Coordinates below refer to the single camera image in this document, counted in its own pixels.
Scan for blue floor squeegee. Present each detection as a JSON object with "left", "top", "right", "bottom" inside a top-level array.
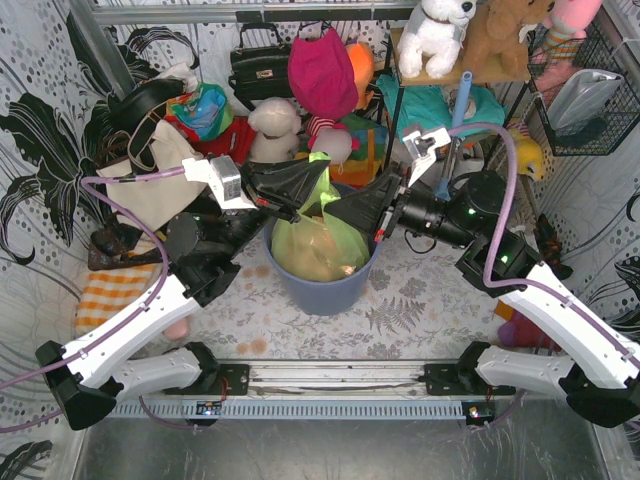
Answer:
[{"left": 434, "top": 71, "right": 476, "bottom": 201}]

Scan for green trash bag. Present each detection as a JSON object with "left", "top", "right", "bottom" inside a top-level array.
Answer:
[{"left": 270, "top": 167, "right": 371, "bottom": 283}]

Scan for blue trash bin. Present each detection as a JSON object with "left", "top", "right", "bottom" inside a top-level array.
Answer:
[{"left": 262, "top": 183, "right": 379, "bottom": 316}]

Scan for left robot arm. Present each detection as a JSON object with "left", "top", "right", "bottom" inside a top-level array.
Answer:
[{"left": 36, "top": 154, "right": 329, "bottom": 431}]

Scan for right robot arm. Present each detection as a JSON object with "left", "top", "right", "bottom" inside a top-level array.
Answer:
[{"left": 325, "top": 167, "right": 639, "bottom": 428}]

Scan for rainbow striped bag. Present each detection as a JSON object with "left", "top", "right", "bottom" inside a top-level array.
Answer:
[{"left": 292, "top": 113, "right": 390, "bottom": 190}]

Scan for cream canvas tote bag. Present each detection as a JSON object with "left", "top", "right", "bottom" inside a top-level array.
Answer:
[{"left": 106, "top": 120, "right": 207, "bottom": 230}]

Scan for colourful printed bag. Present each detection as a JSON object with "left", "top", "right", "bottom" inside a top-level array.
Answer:
[{"left": 164, "top": 83, "right": 234, "bottom": 143}]

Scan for magenta fabric bag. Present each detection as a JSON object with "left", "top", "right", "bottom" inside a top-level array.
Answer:
[{"left": 288, "top": 27, "right": 358, "bottom": 120}]

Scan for white sneakers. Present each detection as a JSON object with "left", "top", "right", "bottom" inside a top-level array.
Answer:
[{"left": 452, "top": 142, "right": 484, "bottom": 177}]

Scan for white plush sheep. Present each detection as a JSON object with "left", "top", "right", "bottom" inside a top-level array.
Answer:
[{"left": 248, "top": 97, "right": 302, "bottom": 163}]

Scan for pink white plush doll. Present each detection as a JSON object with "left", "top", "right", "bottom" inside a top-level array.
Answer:
[{"left": 306, "top": 116, "right": 360, "bottom": 166}]

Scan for red cloth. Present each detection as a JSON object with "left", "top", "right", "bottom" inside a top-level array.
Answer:
[{"left": 191, "top": 117, "right": 256, "bottom": 165}]

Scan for yellow plush duck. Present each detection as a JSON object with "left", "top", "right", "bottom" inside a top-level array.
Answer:
[{"left": 507, "top": 123, "right": 543, "bottom": 181}]

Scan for teal folded cloth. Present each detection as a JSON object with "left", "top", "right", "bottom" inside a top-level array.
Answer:
[{"left": 376, "top": 75, "right": 506, "bottom": 141}]

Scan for black leather handbag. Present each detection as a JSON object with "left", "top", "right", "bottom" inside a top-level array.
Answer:
[{"left": 228, "top": 22, "right": 294, "bottom": 111}]

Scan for pink glasses case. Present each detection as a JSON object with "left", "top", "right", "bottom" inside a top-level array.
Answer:
[{"left": 163, "top": 315, "right": 191, "bottom": 341}]

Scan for red purple sock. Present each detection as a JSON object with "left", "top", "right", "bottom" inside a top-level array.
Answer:
[{"left": 494, "top": 301, "right": 558, "bottom": 349}]

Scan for orange plush toy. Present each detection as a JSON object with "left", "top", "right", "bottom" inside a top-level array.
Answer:
[{"left": 346, "top": 42, "right": 374, "bottom": 98}]

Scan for orange checkered cloth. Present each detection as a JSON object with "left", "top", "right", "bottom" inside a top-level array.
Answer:
[{"left": 74, "top": 265, "right": 160, "bottom": 335}]

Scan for black hat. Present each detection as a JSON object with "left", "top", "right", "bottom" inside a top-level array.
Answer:
[{"left": 107, "top": 78, "right": 186, "bottom": 133}]

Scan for silver foil pouch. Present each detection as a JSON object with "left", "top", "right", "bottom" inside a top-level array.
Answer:
[{"left": 547, "top": 69, "right": 624, "bottom": 130}]

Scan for brown teddy bear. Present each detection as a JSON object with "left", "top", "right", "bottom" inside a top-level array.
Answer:
[{"left": 461, "top": 0, "right": 555, "bottom": 76}]

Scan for white plush dog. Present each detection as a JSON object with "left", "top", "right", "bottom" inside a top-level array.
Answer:
[{"left": 398, "top": 0, "right": 477, "bottom": 79}]

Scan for pink plush toy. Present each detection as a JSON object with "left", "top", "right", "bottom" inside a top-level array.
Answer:
[{"left": 542, "top": 0, "right": 602, "bottom": 49}]

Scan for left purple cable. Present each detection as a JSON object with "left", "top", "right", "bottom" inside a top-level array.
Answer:
[{"left": 0, "top": 167, "right": 189, "bottom": 434}]

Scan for purple cable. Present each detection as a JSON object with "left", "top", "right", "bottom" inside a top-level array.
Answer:
[
  {"left": 0, "top": 167, "right": 189, "bottom": 434},
  {"left": 447, "top": 122, "right": 640, "bottom": 429}
]

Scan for brown leather strap bag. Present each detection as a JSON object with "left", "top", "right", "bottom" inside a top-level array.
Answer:
[{"left": 87, "top": 213, "right": 162, "bottom": 271}]

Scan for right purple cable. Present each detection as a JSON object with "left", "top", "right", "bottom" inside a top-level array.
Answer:
[{"left": 447, "top": 122, "right": 640, "bottom": 429}]

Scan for black wire basket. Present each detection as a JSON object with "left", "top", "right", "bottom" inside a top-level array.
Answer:
[{"left": 528, "top": 24, "right": 639, "bottom": 157}]

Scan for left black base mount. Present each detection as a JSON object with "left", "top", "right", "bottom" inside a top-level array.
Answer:
[{"left": 201, "top": 363, "right": 250, "bottom": 397}]

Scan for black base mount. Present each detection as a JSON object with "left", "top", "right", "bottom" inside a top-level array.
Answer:
[
  {"left": 418, "top": 363, "right": 516, "bottom": 397},
  {"left": 201, "top": 363, "right": 250, "bottom": 397}
]

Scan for aluminium front rail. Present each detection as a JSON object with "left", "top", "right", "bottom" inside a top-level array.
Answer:
[{"left": 109, "top": 357, "right": 614, "bottom": 401}]

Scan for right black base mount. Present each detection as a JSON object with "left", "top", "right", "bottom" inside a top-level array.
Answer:
[{"left": 418, "top": 363, "right": 516, "bottom": 397}]

